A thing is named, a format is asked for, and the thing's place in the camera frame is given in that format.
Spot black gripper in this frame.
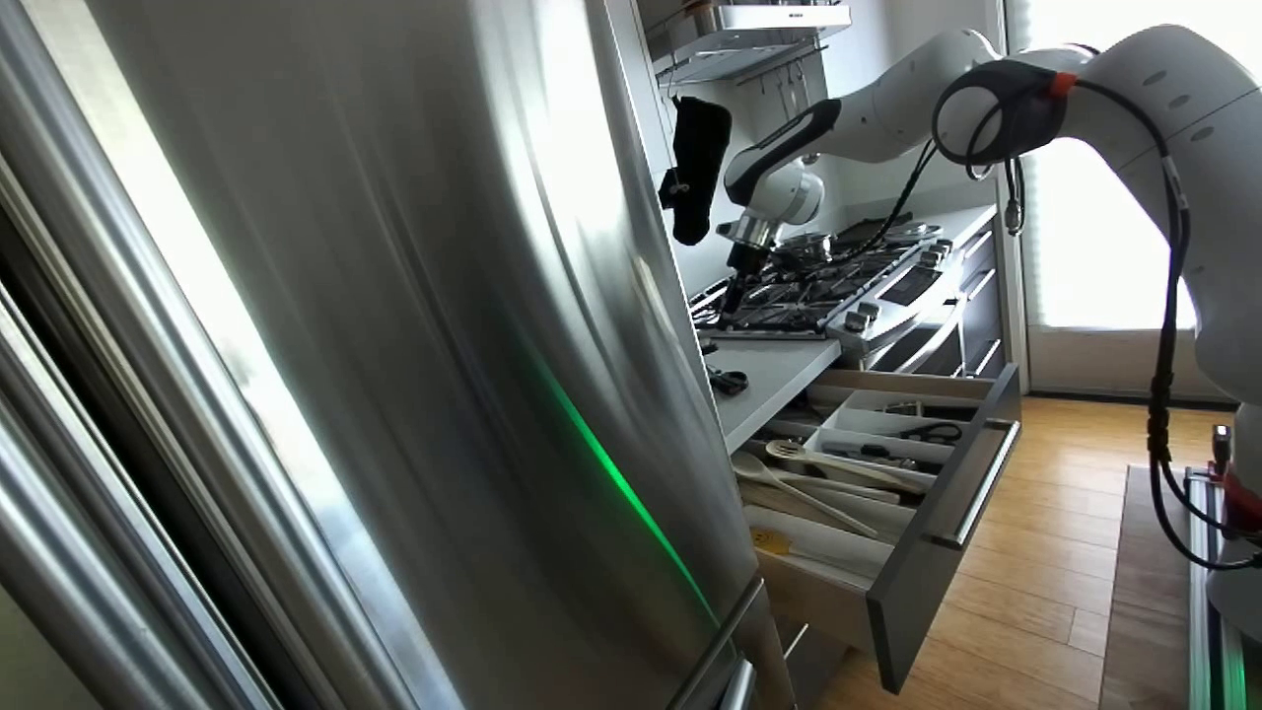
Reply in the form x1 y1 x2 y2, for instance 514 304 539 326
727 210 785 287

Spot pale wooden spoon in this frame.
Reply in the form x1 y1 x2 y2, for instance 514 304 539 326
762 433 937 501

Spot brown wooden spoon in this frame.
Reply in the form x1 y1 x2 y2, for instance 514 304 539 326
737 460 889 542

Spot black stove grate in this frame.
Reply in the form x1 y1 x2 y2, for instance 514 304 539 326
712 214 956 335

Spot black oven mitt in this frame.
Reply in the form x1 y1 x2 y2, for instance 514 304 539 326
660 96 735 247

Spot stainless steel gas stove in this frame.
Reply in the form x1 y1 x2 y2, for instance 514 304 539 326
687 202 1021 388

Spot white drawer organizer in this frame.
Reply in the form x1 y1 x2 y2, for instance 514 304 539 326
735 388 983 556

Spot grey range hood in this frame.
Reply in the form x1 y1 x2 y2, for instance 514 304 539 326
643 0 861 89

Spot bright glass door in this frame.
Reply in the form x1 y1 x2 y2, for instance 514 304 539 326
1017 0 1237 406

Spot open wooden kitchen drawer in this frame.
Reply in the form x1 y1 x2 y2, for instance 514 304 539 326
727 362 1025 697

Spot stainless steel refrigerator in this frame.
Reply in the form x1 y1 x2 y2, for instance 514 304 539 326
0 0 806 710

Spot dark floor rug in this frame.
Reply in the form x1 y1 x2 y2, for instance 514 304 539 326
1102 460 1195 710

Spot black handled scissors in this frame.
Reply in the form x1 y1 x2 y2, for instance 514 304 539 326
899 414 971 448

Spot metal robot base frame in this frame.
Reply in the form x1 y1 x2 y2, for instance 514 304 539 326
1178 419 1262 710

